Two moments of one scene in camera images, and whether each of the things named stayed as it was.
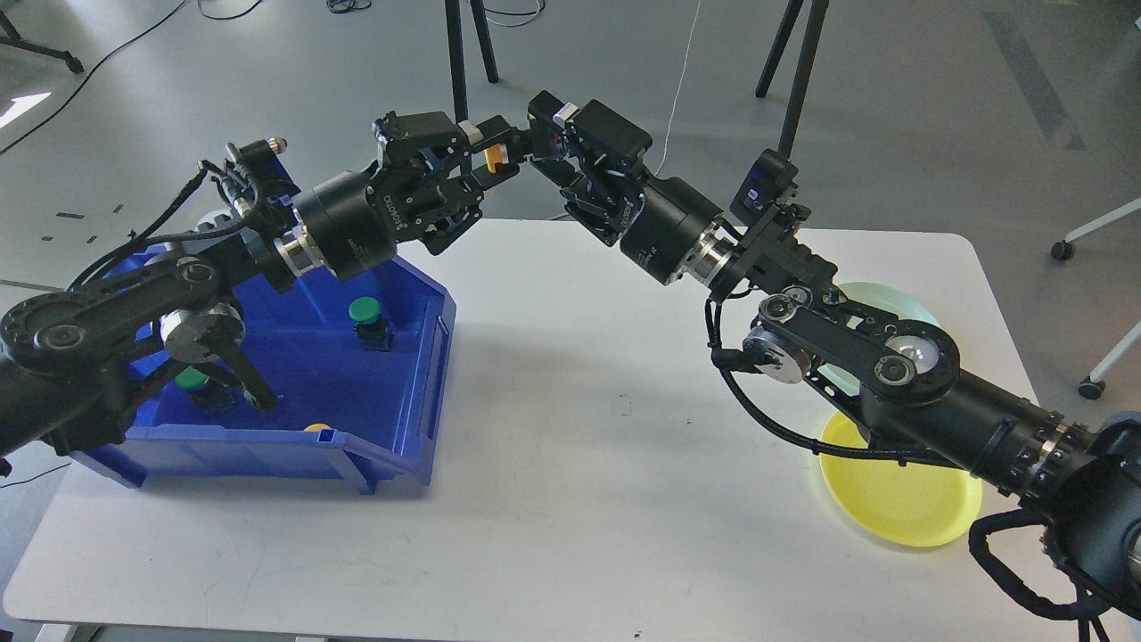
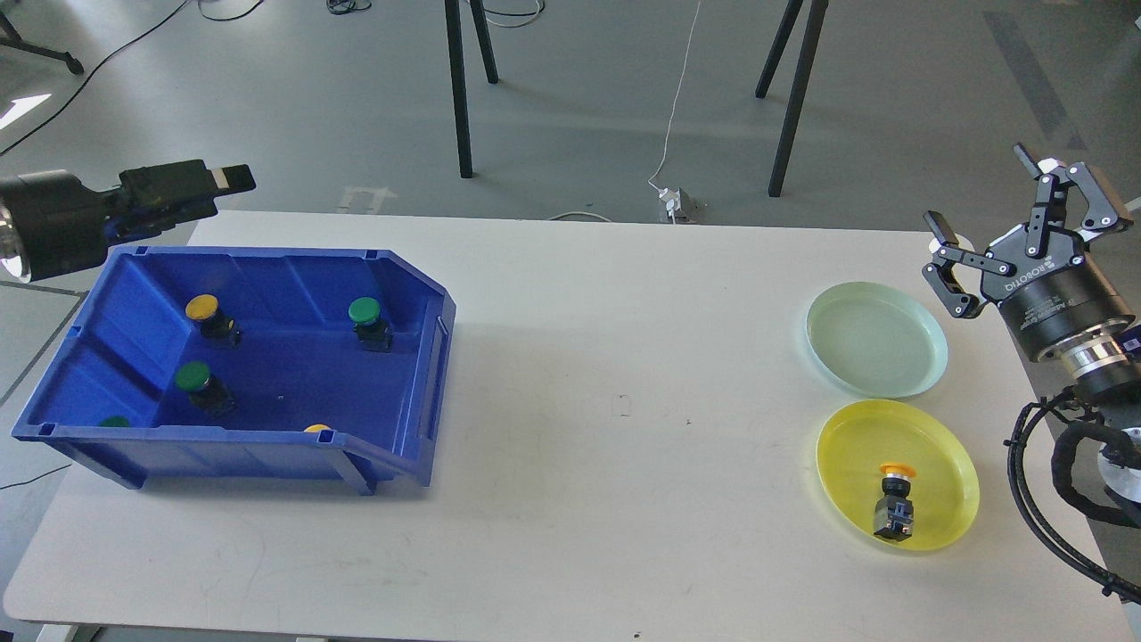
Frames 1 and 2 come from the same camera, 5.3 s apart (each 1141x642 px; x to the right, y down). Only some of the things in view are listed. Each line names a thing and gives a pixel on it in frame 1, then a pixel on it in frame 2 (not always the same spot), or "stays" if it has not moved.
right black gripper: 654,223 -> 1045,299
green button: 373,332 stays
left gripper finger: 434,135 -> 150,200
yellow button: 495,154 -> 894,509
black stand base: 13,38 stays
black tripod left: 455,42 stays
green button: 213,399 stays
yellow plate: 918,505 stays
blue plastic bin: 358,369 stays
